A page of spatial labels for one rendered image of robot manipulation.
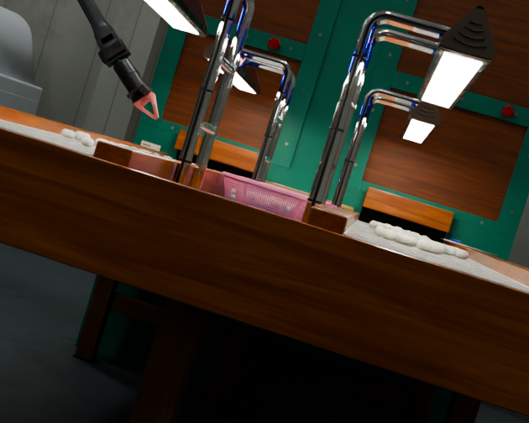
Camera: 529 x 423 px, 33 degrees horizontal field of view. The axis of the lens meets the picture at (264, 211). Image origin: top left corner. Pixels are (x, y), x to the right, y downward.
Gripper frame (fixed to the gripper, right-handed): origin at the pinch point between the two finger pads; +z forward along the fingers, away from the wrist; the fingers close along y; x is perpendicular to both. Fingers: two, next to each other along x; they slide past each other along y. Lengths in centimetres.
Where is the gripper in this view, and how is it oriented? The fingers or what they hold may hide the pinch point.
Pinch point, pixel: (155, 116)
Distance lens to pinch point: 270.0
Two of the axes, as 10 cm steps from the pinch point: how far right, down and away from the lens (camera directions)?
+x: -8.3, 5.5, 1.0
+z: 5.4, 8.4, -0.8
